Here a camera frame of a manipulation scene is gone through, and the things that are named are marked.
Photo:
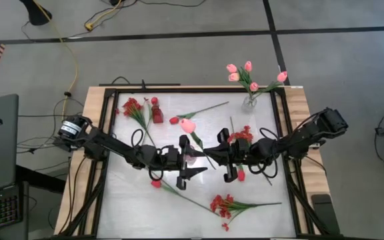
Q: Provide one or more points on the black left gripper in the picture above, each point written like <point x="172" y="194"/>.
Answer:
<point x="165" y="158"/>

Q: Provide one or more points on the black flat device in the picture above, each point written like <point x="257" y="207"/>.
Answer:
<point x="325" y="213"/>

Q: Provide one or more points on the red artificial flower bunch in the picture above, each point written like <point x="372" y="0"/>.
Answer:
<point x="243" y="135"/>
<point x="132" y="106"/>
<point x="220" y="203"/>

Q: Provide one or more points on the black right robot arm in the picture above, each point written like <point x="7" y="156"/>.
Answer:
<point x="312" y="133"/>

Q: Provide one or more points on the black desk beam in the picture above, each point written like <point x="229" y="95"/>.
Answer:
<point x="38" y="180"/>

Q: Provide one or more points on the pink artificial tulip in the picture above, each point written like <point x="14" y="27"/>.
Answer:
<point x="282" y="76"/>
<point x="187" y="126"/>
<point x="234" y="77"/>
<point x="254" y="86"/>
<point x="248" y="66"/>
<point x="231" y="68"/>

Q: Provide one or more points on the red glass vase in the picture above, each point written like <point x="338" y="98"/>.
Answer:
<point x="157" y="115"/>

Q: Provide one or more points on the black metal table frame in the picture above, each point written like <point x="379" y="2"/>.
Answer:
<point x="192" y="90"/>

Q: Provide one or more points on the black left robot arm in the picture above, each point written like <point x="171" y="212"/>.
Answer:
<point x="112" y="145"/>

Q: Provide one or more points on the thin black bar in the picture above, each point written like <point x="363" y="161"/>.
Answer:
<point x="138" y="84"/>

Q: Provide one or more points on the clear glass vase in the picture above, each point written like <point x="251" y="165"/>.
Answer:
<point x="248" y="106"/>

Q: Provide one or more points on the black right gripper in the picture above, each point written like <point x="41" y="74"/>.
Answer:
<point x="258" y="151"/>

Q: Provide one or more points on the black stand base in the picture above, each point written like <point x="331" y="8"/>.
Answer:
<point x="37" y="15"/>

